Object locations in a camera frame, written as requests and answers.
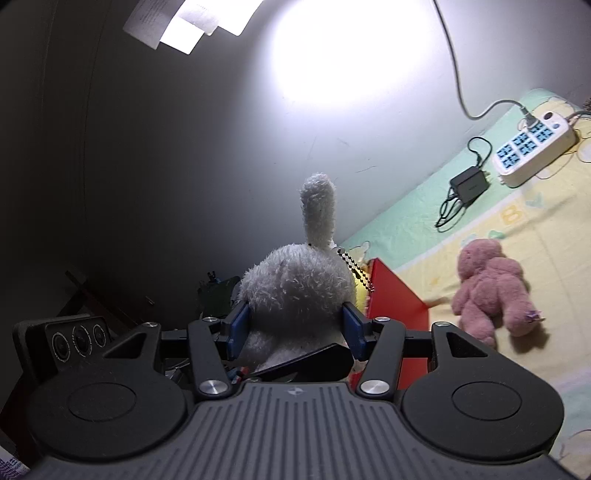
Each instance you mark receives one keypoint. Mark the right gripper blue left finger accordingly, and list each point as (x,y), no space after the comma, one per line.
(240,324)

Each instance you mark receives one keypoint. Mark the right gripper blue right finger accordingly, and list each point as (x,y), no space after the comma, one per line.
(353,331)

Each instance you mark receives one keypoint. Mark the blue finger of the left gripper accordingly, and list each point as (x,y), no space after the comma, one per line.
(328,364)

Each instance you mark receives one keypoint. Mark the white fluffy bunny plush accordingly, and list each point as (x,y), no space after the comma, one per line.
(295,294)

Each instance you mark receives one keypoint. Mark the pink teddy bear plush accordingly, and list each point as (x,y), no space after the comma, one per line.
(492,289)

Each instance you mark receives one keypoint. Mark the yellow tiger plush toy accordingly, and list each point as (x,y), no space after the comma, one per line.
(363,286)

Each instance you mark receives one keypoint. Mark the striped clothes pile left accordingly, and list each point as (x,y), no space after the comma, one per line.
(214,298)

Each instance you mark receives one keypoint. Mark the red cardboard box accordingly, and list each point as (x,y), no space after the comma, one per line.
(392,298)

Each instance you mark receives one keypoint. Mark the black power adapter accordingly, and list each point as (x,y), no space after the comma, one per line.
(469,185)

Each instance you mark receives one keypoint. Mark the bear print bed sheet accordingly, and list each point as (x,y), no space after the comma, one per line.
(544,225)

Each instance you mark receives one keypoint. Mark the white power strip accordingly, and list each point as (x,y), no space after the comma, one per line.
(533,148)

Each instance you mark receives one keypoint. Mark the papers on wall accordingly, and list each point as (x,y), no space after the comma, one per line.
(181,24)

